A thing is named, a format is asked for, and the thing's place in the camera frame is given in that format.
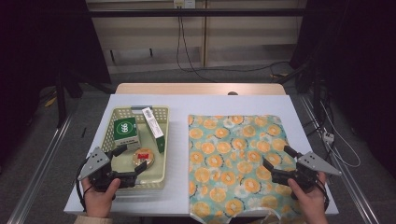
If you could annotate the black horizontal metal beam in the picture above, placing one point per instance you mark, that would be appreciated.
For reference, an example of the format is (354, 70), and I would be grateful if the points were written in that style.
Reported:
(193, 12)

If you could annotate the white wall socket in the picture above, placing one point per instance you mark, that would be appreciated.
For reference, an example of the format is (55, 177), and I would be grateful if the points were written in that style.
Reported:
(184, 3)

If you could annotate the person's right hand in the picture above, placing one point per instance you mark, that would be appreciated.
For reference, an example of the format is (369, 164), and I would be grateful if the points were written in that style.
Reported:
(309, 202)

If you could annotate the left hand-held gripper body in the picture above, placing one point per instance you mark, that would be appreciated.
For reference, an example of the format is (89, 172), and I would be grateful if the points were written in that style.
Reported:
(95, 161)

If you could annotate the pale yellow plastic basket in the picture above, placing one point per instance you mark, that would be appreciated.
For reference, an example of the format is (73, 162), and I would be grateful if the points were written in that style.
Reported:
(155, 174)

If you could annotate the orange print cloth bag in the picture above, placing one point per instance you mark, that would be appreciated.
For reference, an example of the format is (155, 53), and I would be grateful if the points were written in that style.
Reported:
(230, 161)

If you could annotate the person's left hand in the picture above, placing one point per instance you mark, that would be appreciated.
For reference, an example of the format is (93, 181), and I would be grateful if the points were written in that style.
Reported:
(99, 200)

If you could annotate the black curtain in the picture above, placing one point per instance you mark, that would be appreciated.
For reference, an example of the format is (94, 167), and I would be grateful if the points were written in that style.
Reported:
(40, 40)
(358, 62)

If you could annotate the white power strip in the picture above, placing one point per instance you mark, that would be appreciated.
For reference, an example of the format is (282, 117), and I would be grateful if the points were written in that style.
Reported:
(328, 137)

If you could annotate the aluminium floor rail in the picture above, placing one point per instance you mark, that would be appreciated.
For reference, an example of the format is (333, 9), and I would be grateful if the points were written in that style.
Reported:
(348, 186)
(37, 174)

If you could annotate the long white and green box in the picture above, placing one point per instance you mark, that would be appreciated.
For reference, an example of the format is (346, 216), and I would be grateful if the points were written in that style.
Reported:
(153, 124)

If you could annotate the round snack packet red label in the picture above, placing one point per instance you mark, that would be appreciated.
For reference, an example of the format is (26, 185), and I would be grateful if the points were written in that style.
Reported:
(144, 158)

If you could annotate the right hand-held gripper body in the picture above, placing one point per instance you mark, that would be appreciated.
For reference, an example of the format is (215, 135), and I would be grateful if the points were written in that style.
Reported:
(314, 165)

